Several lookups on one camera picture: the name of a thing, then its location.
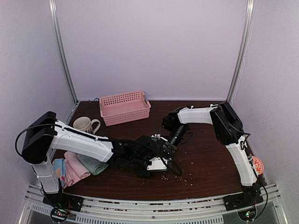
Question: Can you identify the left circuit board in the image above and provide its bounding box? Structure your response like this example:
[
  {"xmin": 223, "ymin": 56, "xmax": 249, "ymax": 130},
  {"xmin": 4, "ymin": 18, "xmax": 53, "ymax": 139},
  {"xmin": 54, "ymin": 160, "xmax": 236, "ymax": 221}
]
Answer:
[{"xmin": 50, "ymin": 208, "xmax": 70, "ymax": 223}]

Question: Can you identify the left aluminium post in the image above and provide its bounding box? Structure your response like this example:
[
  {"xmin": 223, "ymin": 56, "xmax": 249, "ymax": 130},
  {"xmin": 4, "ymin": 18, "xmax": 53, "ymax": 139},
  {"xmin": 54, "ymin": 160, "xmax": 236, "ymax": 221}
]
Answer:
[{"xmin": 48, "ymin": 0, "xmax": 78, "ymax": 105}]

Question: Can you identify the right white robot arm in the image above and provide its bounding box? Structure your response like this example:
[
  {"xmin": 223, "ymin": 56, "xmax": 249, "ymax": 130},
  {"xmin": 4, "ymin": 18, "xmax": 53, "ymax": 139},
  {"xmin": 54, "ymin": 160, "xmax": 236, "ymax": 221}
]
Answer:
[{"xmin": 160, "ymin": 101, "xmax": 261, "ymax": 206}]

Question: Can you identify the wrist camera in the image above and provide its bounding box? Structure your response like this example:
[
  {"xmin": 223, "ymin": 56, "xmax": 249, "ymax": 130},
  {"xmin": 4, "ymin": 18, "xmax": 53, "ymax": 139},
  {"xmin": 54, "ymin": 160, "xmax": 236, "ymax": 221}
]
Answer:
[
  {"xmin": 150, "ymin": 133, "xmax": 168, "ymax": 143},
  {"xmin": 147, "ymin": 157, "xmax": 170, "ymax": 172}
]

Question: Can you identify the pink plastic basket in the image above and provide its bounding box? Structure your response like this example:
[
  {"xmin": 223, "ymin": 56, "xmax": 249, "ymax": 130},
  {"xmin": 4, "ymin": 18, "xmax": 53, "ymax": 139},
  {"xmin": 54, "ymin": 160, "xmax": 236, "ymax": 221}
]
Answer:
[{"xmin": 100, "ymin": 91, "xmax": 151, "ymax": 126}]

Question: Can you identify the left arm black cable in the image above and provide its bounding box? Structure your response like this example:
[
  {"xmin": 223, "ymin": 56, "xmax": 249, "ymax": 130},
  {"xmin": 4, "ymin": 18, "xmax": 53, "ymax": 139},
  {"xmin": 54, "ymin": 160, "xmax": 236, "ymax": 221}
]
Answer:
[{"xmin": 105, "ymin": 137, "xmax": 183, "ymax": 176}]

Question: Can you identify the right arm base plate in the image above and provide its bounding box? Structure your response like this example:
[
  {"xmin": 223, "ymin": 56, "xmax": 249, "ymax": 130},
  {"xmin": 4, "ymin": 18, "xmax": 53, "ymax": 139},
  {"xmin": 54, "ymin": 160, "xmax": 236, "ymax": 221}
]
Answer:
[{"xmin": 223, "ymin": 192, "xmax": 263, "ymax": 211}]

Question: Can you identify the green rolled towel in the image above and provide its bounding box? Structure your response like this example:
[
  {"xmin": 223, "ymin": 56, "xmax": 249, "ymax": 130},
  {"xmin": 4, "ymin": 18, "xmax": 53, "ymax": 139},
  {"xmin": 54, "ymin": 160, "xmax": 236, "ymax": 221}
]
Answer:
[{"xmin": 77, "ymin": 154, "xmax": 108, "ymax": 175}]

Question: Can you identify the circuit board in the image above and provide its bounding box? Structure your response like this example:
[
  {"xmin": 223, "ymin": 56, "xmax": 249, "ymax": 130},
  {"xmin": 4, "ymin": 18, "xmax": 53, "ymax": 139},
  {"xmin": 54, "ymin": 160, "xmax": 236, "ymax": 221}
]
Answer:
[
  {"xmin": 50, "ymin": 208, "xmax": 70, "ymax": 223},
  {"xmin": 238, "ymin": 208, "xmax": 257, "ymax": 222}
]

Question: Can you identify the pink towel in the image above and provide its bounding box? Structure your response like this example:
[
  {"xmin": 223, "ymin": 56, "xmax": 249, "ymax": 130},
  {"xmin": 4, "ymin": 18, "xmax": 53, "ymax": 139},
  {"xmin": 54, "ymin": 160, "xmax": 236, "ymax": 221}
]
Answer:
[{"xmin": 64, "ymin": 151, "xmax": 91, "ymax": 189}]

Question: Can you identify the orange patterned coaster stack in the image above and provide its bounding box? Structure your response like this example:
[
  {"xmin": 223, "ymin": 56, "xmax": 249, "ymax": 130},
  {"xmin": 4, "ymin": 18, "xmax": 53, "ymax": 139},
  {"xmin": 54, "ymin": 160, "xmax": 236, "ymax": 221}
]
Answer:
[{"xmin": 252, "ymin": 156, "xmax": 264, "ymax": 175}]

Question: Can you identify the right aluminium post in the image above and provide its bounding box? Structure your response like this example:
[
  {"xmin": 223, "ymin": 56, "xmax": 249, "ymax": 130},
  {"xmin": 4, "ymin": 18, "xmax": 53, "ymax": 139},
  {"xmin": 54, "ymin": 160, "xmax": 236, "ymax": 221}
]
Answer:
[{"xmin": 227, "ymin": 0, "xmax": 256, "ymax": 104}]

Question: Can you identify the blue patterned towel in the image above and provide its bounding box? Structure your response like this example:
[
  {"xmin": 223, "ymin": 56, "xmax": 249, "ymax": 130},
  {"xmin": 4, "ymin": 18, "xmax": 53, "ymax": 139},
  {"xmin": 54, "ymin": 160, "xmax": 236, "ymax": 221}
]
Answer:
[{"xmin": 53, "ymin": 158, "xmax": 66, "ymax": 187}]

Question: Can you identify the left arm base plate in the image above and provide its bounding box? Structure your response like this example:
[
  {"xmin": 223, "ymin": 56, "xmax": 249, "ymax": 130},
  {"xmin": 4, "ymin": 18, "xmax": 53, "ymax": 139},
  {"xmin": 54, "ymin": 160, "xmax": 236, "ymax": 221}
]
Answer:
[{"xmin": 43, "ymin": 194, "xmax": 84, "ymax": 212}]

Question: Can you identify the right circuit board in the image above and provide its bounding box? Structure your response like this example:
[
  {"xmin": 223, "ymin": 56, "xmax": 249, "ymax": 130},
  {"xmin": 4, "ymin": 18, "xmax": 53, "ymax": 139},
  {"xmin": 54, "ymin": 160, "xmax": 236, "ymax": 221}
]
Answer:
[{"xmin": 238, "ymin": 208, "xmax": 257, "ymax": 222}]

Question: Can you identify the aluminium post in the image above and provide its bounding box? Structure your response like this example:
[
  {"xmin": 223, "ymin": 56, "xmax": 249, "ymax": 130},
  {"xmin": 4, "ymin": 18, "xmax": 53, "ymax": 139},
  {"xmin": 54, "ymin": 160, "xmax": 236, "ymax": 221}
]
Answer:
[
  {"xmin": 227, "ymin": 0, "xmax": 256, "ymax": 104},
  {"xmin": 48, "ymin": 0, "xmax": 78, "ymax": 105}
]

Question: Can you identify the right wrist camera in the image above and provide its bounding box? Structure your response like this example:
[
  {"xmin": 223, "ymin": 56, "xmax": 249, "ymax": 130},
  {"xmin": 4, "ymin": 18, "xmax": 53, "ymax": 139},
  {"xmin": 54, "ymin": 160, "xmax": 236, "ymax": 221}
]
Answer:
[{"xmin": 150, "ymin": 133, "xmax": 168, "ymax": 143}]

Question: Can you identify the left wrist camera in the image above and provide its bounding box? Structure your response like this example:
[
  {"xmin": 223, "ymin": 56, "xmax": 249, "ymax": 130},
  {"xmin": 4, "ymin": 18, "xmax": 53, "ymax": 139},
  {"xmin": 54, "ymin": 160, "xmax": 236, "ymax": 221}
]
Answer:
[{"xmin": 147, "ymin": 157, "xmax": 170, "ymax": 172}]

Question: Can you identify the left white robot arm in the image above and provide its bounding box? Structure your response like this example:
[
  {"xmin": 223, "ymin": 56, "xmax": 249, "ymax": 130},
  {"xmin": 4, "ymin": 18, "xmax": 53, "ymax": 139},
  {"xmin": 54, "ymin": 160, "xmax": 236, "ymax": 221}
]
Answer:
[{"xmin": 14, "ymin": 111, "xmax": 168, "ymax": 207}]

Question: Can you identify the patterned ceramic mug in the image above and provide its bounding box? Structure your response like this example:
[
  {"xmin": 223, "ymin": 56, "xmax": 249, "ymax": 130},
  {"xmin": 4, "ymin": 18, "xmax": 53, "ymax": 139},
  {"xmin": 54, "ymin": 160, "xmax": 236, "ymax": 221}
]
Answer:
[{"xmin": 73, "ymin": 117, "xmax": 101, "ymax": 134}]

